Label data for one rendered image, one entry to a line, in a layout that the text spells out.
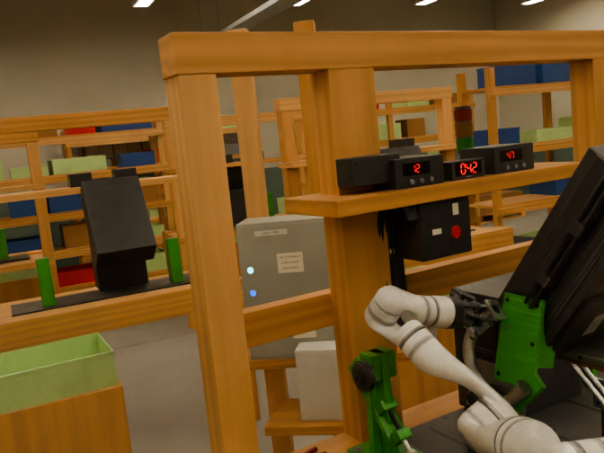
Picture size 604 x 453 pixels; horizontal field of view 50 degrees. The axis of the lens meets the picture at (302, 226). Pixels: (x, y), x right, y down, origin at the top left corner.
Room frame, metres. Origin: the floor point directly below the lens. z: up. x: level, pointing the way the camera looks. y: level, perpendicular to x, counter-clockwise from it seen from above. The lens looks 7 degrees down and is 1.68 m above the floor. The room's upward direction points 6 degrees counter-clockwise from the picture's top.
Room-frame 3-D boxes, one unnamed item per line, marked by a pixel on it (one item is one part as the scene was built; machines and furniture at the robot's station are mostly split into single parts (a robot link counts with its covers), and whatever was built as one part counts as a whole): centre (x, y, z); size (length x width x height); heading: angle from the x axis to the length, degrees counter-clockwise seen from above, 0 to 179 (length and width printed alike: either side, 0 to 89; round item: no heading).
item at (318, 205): (1.81, -0.41, 1.52); 0.90 x 0.25 x 0.04; 120
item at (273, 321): (1.91, -0.36, 1.23); 1.30 x 0.05 x 0.09; 120
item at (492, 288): (1.76, -0.57, 1.07); 0.30 x 0.18 x 0.34; 120
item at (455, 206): (1.71, -0.34, 1.42); 0.17 x 0.12 x 0.15; 120
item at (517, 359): (1.50, -0.51, 1.17); 0.13 x 0.12 x 0.20; 120
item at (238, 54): (1.85, -0.39, 1.89); 1.50 x 0.09 x 0.09; 120
